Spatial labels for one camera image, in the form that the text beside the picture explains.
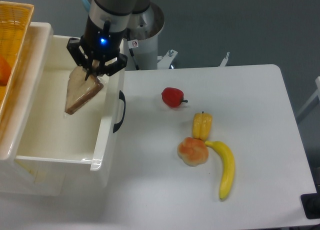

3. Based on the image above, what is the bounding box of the open white upper drawer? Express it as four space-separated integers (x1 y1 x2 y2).
15 35 125 187

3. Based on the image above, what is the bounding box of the white frame at right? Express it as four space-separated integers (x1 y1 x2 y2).
295 76 320 124

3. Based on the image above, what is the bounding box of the yellow bell pepper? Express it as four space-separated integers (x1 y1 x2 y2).
192 112 213 141

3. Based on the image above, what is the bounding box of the orange bread roll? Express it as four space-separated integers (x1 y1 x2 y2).
177 137 209 167

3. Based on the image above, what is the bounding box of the white table bracket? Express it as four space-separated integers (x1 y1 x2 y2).
219 51 230 67

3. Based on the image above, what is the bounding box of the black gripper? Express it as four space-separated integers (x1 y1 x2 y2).
66 18 128 81

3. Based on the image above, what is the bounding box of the toast slice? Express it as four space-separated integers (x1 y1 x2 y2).
65 66 104 115

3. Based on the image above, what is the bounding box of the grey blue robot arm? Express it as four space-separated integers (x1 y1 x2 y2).
66 0 150 80

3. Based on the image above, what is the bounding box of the yellow banana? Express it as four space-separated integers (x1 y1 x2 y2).
205 140 236 201

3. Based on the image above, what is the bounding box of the black drawer handle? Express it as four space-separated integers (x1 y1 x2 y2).
112 90 127 133

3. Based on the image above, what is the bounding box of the red bell pepper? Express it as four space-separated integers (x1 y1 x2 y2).
161 87 189 108

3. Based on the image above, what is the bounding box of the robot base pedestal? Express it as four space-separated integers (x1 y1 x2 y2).
123 2 165 71

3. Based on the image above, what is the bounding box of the white drawer cabinet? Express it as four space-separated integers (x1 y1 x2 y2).
0 22 64 196

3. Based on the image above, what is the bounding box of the orange fruit in basket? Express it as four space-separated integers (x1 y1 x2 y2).
0 55 12 86

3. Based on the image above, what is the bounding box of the yellow wicker basket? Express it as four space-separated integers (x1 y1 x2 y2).
0 1 34 118

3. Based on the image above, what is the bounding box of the black device at table edge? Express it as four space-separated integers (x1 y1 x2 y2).
300 193 320 220

